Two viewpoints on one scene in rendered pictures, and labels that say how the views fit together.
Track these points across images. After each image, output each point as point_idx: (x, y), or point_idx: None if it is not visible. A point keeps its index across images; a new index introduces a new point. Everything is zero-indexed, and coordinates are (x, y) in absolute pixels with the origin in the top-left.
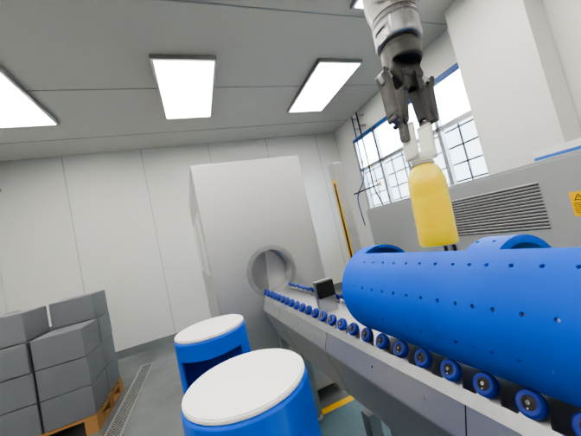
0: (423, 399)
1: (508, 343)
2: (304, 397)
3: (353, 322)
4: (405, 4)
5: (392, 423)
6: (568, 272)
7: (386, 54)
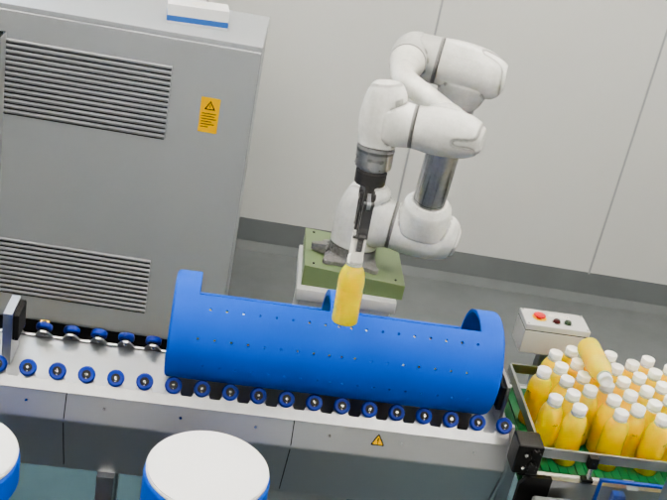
0: (252, 429)
1: (357, 377)
2: None
3: (144, 373)
4: (394, 152)
5: None
6: (394, 337)
7: (371, 182)
